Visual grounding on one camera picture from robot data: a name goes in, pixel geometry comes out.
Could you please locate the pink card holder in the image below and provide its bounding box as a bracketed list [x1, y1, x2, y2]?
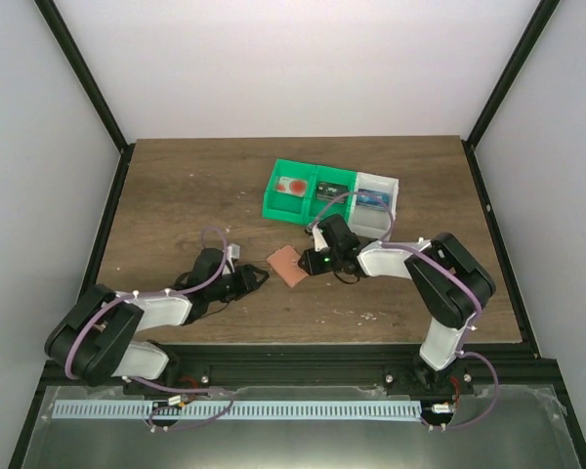
[267, 245, 309, 288]

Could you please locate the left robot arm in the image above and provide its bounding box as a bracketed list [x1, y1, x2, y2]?
[44, 244, 270, 386]

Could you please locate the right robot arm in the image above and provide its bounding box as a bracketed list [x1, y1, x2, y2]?
[298, 233, 496, 391]

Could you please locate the black card in bin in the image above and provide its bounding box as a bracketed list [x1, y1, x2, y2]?
[314, 181, 349, 202]

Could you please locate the blue card in bin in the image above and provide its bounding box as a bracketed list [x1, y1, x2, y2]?
[356, 189, 391, 210]

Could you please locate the red white card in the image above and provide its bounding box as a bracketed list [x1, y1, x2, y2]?
[274, 176, 308, 197]

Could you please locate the white bin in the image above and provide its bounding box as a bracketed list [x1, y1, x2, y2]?
[348, 172, 399, 240]

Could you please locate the left green bin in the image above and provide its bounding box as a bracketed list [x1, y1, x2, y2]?
[262, 159, 317, 225]

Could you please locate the green bin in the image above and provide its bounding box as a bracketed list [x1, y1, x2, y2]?
[262, 159, 317, 225]
[303, 165, 356, 225]

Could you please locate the middle green bin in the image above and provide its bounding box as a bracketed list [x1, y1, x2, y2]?
[303, 165, 356, 225]

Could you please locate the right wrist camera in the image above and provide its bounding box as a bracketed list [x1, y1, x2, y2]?
[307, 223, 329, 252]

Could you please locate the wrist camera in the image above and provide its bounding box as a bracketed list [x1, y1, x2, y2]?
[307, 223, 329, 252]
[226, 243, 240, 272]

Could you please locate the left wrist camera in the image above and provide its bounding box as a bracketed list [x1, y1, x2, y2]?
[226, 243, 240, 272]

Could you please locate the black aluminium frame rail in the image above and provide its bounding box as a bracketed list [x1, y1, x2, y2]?
[38, 344, 558, 397]

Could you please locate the light blue cable duct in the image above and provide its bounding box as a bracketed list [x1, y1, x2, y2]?
[52, 400, 422, 422]

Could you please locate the right black frame post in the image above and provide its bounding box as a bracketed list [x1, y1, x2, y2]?
[464, 0, 563, 148]

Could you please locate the black frame post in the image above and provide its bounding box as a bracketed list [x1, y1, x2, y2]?
[32, 0, 131, 153]
[464, 0, 563, 148]

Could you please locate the left black frame post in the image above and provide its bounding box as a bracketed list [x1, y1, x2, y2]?
[32, 0, 131, 153]

